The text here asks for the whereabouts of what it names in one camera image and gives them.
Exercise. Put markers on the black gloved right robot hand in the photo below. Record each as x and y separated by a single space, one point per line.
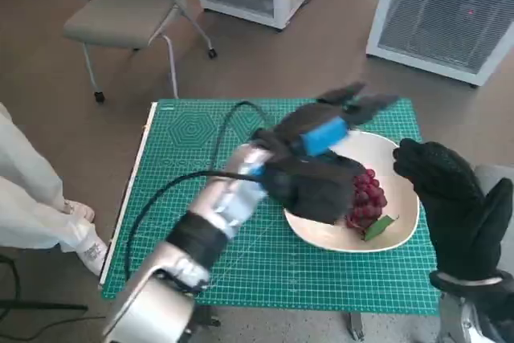
454 206

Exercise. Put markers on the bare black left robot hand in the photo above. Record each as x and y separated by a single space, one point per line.
321 134

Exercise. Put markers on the red toy grape bunch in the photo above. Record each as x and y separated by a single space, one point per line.
367 198

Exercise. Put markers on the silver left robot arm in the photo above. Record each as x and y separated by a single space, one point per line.
160 303

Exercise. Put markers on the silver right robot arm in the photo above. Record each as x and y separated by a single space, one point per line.
474 311

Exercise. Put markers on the cream oval plate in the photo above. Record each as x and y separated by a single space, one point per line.
329 234

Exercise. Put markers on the green cutting mat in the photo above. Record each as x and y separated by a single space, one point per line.
261 270

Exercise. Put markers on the grey office chair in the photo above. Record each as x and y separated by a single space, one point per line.
120 17

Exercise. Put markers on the person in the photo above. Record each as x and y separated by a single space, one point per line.
28 198

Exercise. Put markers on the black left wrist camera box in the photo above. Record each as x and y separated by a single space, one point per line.
317 190

